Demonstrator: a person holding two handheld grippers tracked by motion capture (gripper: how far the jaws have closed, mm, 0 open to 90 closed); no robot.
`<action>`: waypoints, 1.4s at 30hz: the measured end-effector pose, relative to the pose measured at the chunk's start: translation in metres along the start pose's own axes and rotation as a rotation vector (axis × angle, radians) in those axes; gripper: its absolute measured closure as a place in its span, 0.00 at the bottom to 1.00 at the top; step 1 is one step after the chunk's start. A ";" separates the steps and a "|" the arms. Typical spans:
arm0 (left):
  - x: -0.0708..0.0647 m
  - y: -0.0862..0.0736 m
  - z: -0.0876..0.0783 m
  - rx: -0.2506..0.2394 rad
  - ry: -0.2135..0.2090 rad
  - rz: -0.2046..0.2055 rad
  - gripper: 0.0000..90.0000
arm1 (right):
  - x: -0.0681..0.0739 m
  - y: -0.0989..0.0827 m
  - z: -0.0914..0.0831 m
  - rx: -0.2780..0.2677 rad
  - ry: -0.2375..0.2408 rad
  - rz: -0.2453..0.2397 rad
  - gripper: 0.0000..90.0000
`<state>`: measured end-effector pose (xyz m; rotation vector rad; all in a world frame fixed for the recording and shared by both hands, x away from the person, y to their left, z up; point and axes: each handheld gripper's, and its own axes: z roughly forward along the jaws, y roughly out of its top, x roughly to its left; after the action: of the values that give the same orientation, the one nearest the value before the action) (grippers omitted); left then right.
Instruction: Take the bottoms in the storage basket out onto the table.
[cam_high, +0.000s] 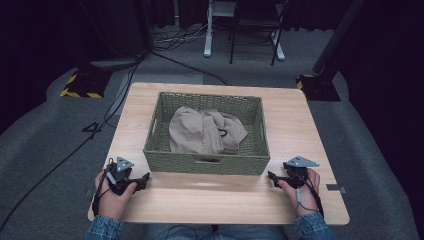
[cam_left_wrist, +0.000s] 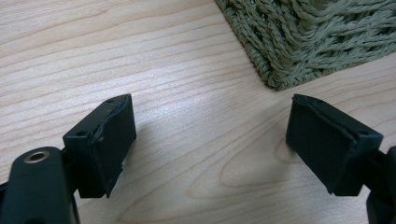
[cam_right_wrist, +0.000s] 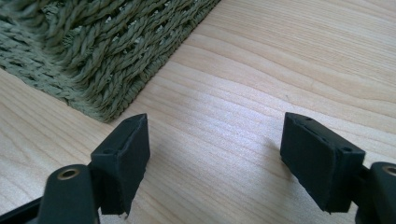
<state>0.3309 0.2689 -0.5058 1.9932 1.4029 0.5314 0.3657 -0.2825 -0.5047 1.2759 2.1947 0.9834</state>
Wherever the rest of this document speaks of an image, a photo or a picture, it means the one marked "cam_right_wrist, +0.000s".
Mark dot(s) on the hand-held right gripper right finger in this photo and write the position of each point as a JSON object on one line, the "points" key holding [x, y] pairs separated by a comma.
{"points": [[314, 161]]}

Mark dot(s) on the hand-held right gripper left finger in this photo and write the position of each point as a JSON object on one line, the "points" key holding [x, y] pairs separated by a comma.
{"points": [[124, 168]]}

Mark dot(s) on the green woven basket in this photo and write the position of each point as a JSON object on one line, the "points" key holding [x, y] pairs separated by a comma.
{"points": [[93, 53]]}

